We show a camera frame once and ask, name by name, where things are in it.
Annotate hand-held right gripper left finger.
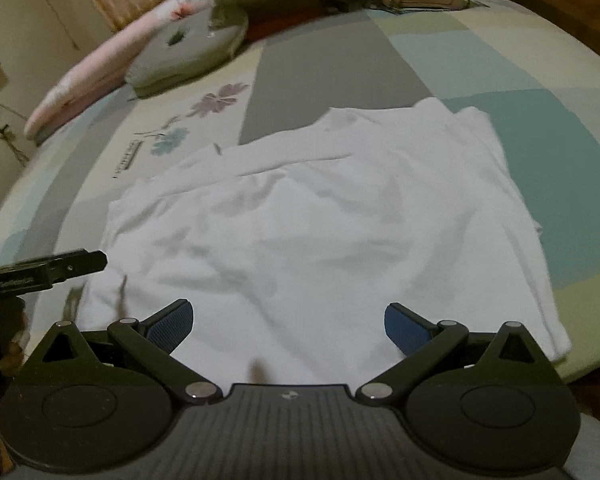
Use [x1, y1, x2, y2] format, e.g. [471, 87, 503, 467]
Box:
[27, 299, 225, 405]

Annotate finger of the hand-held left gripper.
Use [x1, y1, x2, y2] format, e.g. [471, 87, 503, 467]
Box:
[49, 249, 109, 287]

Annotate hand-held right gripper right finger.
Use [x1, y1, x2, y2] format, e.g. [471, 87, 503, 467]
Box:
[355, 302, 551, 405]

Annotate white printed sweatshirt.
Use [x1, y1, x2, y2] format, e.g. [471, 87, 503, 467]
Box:
[77, 97, 573, 387]

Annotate pink floral quilt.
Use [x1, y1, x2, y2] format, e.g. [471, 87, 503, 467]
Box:
[24, 0, 216, 142]

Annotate person's grey clothing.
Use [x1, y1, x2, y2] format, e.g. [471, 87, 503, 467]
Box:
[562, 407, 600, 480]

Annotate grey round cushion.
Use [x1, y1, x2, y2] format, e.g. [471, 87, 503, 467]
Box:
[124, 6, 250, 98]

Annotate orange cloth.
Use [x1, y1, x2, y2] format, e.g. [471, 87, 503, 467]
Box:
[245, 7, 362, 44]

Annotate wooden headboard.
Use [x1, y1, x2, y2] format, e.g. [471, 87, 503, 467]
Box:
[480, 0, 600, 72]

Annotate television cables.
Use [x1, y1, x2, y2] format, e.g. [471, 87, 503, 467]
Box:
[0, 102, 31, 162]

